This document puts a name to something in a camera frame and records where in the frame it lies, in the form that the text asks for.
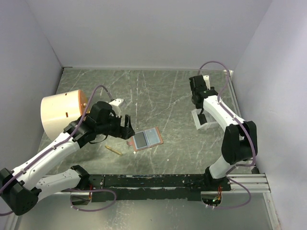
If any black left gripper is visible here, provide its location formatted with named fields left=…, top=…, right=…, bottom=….
left=96, top=110, right=135, bottom=139

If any black credit card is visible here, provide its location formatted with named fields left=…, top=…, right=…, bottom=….
left=134, top=132, right=147, bottom=149

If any brown leather card holder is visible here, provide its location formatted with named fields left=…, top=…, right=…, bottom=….
left=127, top=126, right=164, bottom=151

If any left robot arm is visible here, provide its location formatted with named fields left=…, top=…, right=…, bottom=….
left=0, top=98, right=135, bottom=216

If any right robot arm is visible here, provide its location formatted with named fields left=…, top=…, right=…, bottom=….
left=189, top=75, right=258, bottom=191

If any black VIP card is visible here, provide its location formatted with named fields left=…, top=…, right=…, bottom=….
left=198, top=114, right=207, bottom=125

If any white card storage box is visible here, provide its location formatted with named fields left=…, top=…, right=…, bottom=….
left=191, top=109, right=219, bottom=130

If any gold pencil stick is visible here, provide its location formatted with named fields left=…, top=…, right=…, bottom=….
left=105, top=145, right=123, bottom=156

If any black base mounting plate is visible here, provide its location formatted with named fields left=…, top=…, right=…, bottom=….
left=75, top=174, right=231, bottom=201

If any white cylinder toy with studs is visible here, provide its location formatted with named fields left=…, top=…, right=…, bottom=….
left=40, top=90, right=88, bottom=141

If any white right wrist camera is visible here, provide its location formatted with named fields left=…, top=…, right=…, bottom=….
left=203, top=75, right=211, bottom=90

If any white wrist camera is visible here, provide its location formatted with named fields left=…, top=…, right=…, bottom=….
left=109, top=98, right=125, bottom=117
left=203, top=75, right=211, bottom=90

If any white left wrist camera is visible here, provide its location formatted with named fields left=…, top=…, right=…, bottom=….
left=109, top=98, right=125, bottom=117

